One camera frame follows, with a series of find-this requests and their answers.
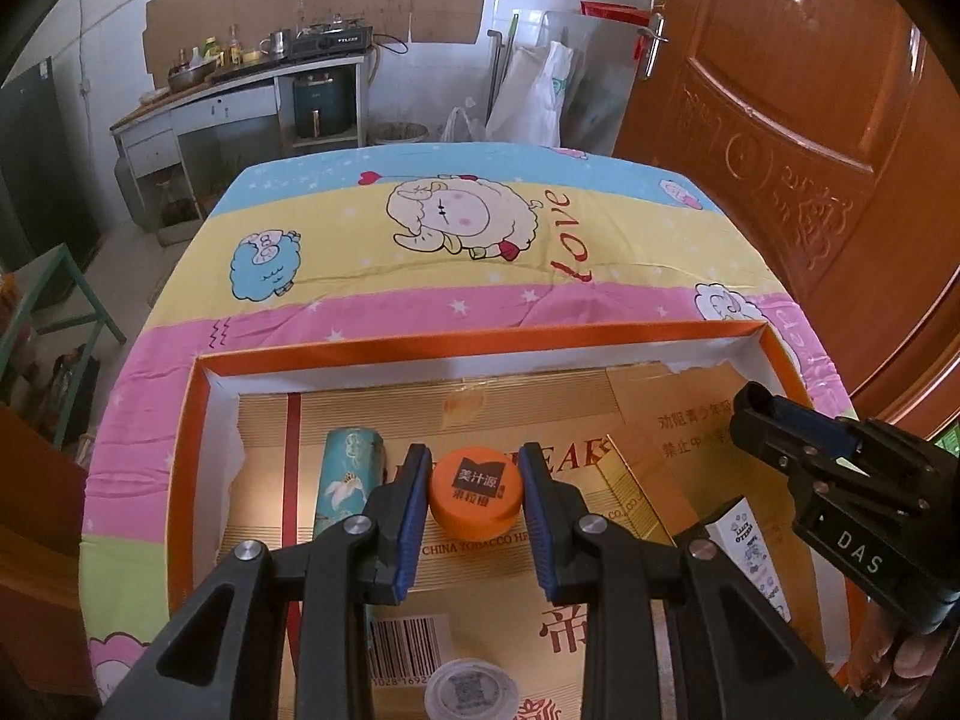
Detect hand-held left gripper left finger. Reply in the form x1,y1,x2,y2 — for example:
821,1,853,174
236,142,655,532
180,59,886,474
97,442,434,720

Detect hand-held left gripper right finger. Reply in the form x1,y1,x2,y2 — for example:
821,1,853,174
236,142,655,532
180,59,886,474
519,441,878,720

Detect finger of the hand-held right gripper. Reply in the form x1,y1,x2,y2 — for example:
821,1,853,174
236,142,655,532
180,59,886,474
733,381,863,440
731,409,856,475

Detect orange bottle cap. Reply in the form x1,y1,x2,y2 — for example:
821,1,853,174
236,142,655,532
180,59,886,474
427,448,527,533

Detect teal floral box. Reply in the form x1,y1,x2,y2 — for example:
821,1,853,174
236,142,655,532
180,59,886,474
311,426,388,650

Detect orange rimmed cardboard tray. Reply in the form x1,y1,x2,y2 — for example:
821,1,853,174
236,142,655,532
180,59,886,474
166,319,886,720

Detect person's right hand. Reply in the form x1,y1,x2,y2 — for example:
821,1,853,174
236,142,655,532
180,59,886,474
862,604,960,698

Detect long white printed box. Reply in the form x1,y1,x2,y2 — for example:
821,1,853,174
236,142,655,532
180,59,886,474
701,493,796,623

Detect white bottle cap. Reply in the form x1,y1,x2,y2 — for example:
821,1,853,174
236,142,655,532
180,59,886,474
423,656,520,720

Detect cartoon sheep printed tablecloth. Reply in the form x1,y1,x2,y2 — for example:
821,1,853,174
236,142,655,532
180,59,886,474
79,142,852,720

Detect carved wooden door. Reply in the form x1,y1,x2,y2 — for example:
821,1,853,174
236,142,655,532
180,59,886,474
615,0,960,436

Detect black bag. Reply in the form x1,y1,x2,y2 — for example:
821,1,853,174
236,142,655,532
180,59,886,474
49,349,102,445

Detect white printed plastic bag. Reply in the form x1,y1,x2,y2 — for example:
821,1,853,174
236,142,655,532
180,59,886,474
484,41,575,147

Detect brown wooden panel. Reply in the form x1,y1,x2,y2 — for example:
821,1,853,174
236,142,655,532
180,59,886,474
0,405,91,691

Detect green metal stool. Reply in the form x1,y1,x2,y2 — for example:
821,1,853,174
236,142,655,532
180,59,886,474
0,244,127,458

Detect small white plastic bag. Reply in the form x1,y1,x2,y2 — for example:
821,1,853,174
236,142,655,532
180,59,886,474
439,106,481,143

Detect mop pole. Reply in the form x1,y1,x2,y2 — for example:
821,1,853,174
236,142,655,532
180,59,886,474
487,11,522,121

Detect green air fryer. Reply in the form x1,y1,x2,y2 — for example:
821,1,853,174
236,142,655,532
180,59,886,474
291,71,353,140

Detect grey gas cylinder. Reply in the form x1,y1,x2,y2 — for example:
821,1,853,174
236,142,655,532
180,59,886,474
112,154,143,226

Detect grey kitchen counter cabinet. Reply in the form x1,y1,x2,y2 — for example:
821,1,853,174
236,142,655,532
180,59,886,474
111,52,368,230

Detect black gas stove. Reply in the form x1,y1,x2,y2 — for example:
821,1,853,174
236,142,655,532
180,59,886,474
289,24,374,62

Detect metal wok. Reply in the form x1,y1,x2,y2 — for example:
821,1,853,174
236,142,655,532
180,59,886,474
166,60,218,91

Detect dark refrigerator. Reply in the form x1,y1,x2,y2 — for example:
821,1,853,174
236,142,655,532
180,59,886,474
0,56,102,271

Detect metal door handle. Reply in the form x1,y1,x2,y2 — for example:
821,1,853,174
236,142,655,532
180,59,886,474
637,0,670,80

